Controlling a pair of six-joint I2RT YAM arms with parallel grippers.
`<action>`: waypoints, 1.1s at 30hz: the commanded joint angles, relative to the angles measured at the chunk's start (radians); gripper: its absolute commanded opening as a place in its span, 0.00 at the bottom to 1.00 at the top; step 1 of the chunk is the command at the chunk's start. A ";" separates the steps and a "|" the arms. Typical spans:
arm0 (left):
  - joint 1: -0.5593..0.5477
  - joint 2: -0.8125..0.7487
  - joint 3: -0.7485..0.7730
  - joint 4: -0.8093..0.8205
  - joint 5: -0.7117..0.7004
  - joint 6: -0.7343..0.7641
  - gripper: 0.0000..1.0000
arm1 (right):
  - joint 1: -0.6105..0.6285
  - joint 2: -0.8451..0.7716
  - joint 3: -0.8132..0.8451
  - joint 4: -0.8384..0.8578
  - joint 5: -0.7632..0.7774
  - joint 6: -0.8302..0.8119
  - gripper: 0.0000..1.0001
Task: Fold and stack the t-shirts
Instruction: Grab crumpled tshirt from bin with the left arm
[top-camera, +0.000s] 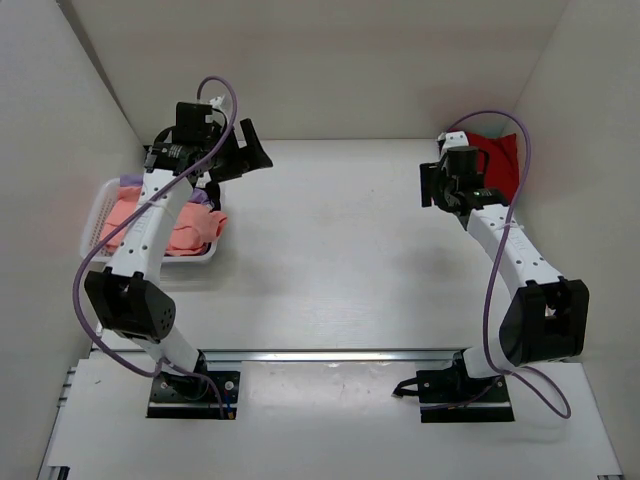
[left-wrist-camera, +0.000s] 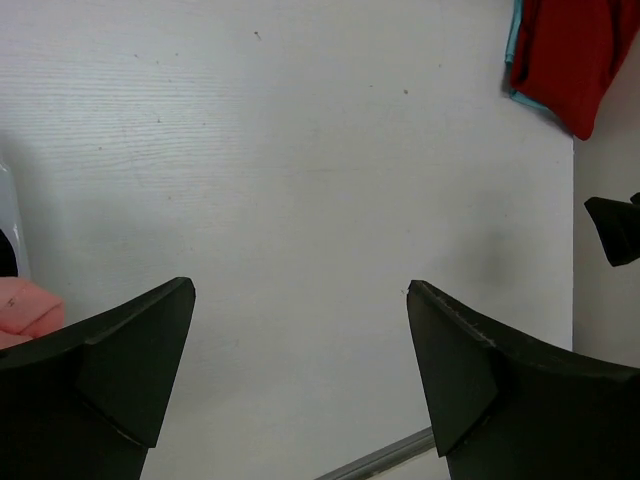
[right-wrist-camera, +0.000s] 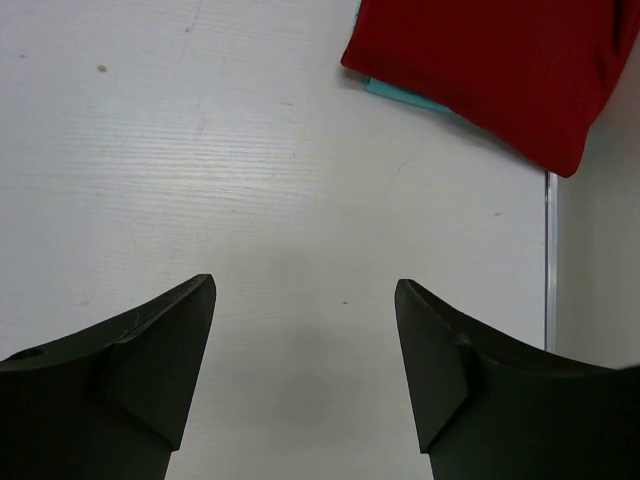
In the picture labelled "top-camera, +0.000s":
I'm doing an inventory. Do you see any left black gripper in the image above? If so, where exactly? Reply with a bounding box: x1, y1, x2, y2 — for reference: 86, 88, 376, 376
206, 114, 275, 180

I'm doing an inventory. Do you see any salmon pink t shirt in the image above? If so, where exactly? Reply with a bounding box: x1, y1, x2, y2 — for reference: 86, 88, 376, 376
100, 197, 228, 257

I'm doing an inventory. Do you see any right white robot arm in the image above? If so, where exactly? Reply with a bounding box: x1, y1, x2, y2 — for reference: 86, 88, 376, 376
420, 146, 589, 401

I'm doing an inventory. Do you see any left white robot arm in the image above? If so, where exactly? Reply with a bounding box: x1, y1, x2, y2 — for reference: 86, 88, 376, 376
72, 114, 273, 398

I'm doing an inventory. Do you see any lilac t shirt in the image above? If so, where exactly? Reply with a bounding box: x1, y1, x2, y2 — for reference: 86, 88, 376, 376
119, 174, 211, 207

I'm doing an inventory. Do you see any folded red t shirt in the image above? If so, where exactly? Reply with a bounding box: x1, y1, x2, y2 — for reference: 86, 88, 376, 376
465, 132, 520, 202

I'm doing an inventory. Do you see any white plastic laundry basket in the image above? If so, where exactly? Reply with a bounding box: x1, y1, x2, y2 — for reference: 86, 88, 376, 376
79, 177, 217, 265

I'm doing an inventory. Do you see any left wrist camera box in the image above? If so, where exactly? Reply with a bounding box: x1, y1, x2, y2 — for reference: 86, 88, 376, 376
172, 102, 213, 145

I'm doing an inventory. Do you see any aluminium rail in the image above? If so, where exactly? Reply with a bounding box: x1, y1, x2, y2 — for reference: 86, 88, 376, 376
204, 349, 457, 363

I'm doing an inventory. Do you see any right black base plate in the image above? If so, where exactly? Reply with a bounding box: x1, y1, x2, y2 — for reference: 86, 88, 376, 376
392, 366, 515, 424

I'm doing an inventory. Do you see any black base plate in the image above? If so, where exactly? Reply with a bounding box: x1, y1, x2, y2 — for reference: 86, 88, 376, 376
146, 370, 241, 421
392, 366, 515, 424

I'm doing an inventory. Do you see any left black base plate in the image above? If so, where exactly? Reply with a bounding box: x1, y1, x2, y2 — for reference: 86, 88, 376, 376
146, 370, 241, 421

